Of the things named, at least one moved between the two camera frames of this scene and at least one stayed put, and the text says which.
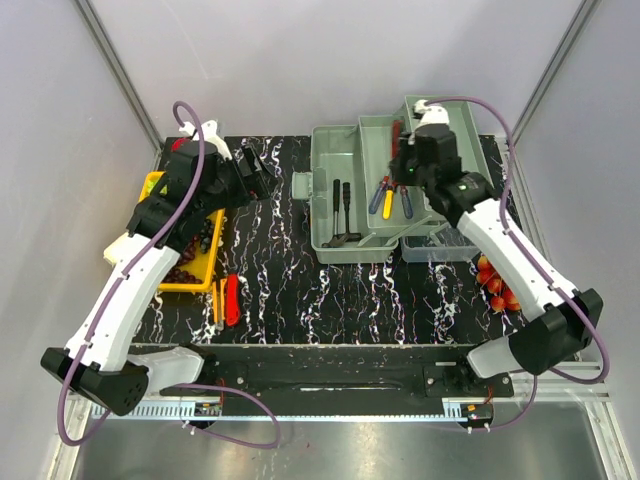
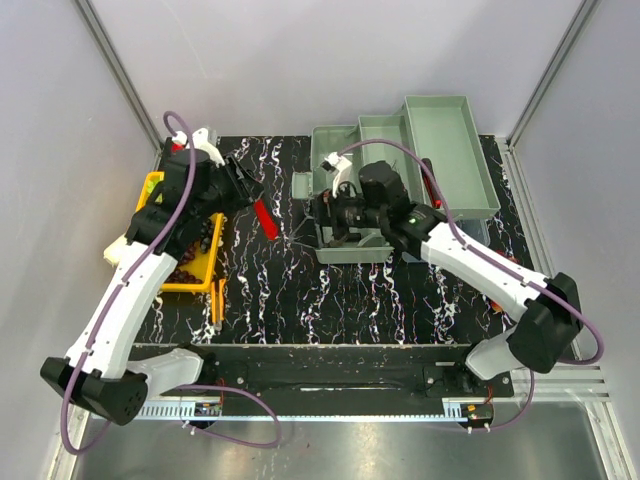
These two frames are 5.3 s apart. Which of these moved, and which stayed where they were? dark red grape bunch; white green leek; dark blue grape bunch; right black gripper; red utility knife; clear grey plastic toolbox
Moved: right black gripper; red utility knife
Stayed: clear grey plastic toolbox; white green leek; dark red grape bunch; dark blue grape bunch
